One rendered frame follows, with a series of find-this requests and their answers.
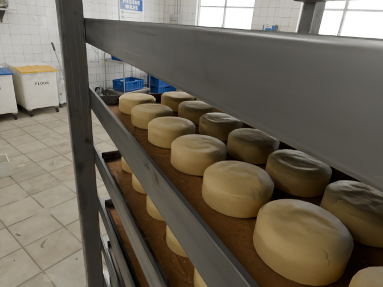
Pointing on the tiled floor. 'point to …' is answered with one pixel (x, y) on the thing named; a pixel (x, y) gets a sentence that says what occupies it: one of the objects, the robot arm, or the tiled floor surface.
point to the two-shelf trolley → (123, 80)
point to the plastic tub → (4, 166)
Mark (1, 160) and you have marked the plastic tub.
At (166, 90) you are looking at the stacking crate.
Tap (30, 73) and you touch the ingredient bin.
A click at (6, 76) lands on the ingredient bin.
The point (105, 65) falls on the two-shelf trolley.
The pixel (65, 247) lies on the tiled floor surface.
